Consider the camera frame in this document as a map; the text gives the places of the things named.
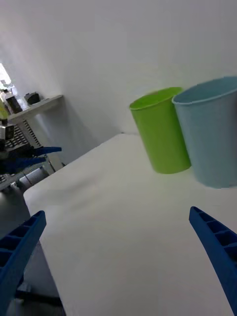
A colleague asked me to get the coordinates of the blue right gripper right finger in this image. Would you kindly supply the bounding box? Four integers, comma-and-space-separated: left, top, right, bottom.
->
189, 206, 237, 316

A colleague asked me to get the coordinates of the pale blue plastic bin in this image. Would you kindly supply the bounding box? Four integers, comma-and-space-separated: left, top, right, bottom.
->
171, 76, 237, 190

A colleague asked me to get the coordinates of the green plastic bin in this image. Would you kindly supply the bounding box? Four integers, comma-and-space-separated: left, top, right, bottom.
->
129, 86, 192, 175

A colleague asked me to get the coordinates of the black box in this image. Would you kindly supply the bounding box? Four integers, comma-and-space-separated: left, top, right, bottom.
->
24, 92, 40, 105

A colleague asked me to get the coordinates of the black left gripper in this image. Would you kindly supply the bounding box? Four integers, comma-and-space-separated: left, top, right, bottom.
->
0, 144, 63, 174

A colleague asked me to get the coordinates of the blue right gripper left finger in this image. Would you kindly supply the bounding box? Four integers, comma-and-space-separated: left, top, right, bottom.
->
0, 210, 47, 316

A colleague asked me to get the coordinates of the white side table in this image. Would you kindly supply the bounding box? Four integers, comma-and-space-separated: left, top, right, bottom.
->
7, 94, 64, 171

